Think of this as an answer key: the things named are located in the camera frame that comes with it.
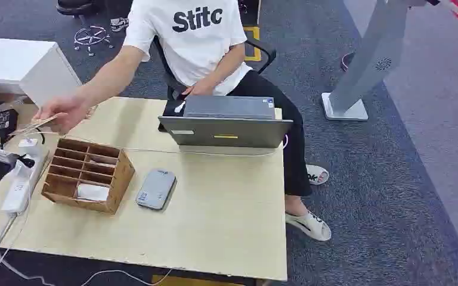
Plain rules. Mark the person's left hand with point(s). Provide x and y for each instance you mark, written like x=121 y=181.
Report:
x=199 y=89

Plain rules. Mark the person's right hand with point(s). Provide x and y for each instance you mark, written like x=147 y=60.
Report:
x=67 y=112

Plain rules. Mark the black pad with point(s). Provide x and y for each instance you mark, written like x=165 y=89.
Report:
x=171 y=107

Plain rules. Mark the grey flat case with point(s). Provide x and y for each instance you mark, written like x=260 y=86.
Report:
x=229 y=107

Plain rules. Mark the person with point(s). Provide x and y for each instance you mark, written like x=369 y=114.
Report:
x=191 y=51

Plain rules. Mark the grey laptop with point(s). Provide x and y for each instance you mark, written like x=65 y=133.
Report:
x=229 y=132

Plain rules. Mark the white card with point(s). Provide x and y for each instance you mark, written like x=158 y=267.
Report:
x=92 y=192
x=101 y=162

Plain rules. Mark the white cabinet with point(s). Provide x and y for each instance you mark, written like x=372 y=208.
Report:
x=27 y=65

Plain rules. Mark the black power adapter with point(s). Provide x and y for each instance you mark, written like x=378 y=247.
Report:
x=6 y=123

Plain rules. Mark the black office chair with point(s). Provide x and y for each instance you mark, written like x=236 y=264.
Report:
x=266 y=57

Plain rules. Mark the office chair with chrome base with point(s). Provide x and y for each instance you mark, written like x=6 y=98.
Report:
x=88 y=35

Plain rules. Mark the white power strip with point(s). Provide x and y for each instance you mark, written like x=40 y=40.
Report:
x=21 y=185

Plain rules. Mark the wooden card box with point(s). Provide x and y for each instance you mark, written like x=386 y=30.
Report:
x=118 y=185

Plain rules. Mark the white sneaker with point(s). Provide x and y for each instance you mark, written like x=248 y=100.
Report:
x=119 y=23

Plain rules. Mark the white sandal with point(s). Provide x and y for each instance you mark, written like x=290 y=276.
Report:
x=310 y=225
x=316 y=175

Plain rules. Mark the grey kiosk stand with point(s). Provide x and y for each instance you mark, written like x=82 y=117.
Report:
x=371 y=59

